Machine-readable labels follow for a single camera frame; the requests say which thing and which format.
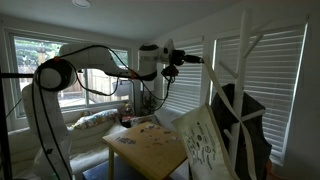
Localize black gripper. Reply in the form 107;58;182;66
171;50;204;66

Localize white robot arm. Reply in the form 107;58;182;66
22;40;203;180

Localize white coat hanger stand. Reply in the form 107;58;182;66
219;9;263;166

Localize dark hanging jacket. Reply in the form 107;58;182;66
211;93;272;180

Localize white window blinds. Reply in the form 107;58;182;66
163;27;305;165

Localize wooden table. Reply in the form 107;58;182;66
103;122;187;180

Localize floral patterned cushion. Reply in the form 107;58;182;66
73;109;119;129

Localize round ceiling light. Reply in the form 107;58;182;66
72;0;91;8

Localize white sofa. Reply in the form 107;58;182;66
7;105;161;180

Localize black tripod pole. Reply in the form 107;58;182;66
0;71;33;180

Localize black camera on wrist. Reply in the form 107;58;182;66
161;65;179;77

